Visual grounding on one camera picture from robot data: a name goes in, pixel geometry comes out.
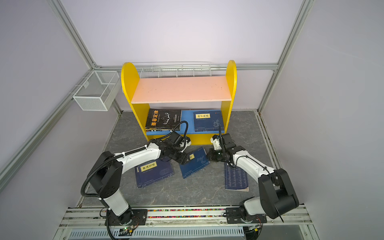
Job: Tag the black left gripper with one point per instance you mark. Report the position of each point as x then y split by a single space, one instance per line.
183 159

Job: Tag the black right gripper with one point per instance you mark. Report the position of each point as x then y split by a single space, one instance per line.
212 157

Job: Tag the white mesh wire basket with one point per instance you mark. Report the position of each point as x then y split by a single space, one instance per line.
98 91

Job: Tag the blue book white drawing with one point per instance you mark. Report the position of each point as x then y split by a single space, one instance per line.
208 121

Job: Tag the yellow wooden bookshelf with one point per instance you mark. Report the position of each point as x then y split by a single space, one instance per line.
141 93

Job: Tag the navy book text back cover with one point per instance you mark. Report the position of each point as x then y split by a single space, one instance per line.
236 179

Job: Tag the black deer cover book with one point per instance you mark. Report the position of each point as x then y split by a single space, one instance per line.
162 120

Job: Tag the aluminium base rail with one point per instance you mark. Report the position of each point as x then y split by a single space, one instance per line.
168 223

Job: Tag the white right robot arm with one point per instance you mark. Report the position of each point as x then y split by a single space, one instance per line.
277 195

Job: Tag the navy book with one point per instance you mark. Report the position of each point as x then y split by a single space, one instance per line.
197 160
152 171

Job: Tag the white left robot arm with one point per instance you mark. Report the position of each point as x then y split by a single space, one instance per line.
104 179

